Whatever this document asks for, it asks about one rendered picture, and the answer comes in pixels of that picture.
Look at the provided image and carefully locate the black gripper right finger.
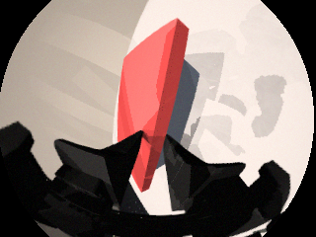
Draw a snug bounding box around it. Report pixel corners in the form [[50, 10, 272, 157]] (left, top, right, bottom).
[[163, 135, 246, 212]]

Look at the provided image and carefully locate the red rectangular lid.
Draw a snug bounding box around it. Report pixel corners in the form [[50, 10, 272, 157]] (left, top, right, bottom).
[[118, 19, 189, 193]]

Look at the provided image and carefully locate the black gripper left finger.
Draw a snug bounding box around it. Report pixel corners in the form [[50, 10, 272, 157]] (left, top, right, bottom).
[[54, 130, 143, 208]]

